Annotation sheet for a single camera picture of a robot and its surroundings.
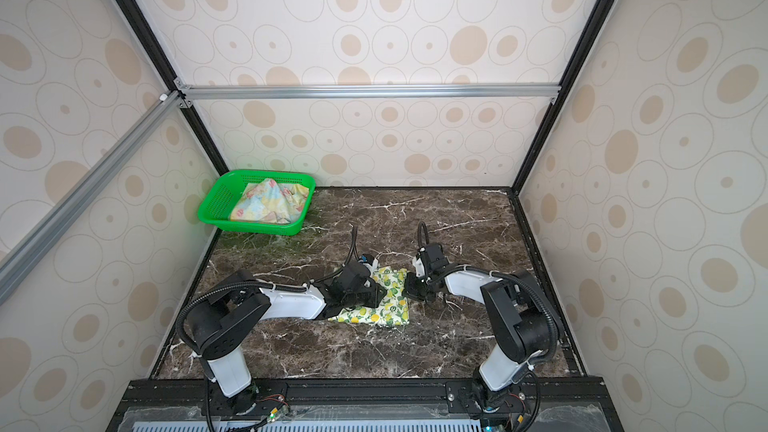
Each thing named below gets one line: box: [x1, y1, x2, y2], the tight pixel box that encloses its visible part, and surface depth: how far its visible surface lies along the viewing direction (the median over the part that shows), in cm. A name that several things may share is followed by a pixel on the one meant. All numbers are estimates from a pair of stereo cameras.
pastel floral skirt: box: [230, 178, 310, 224], surface depth 111 cm
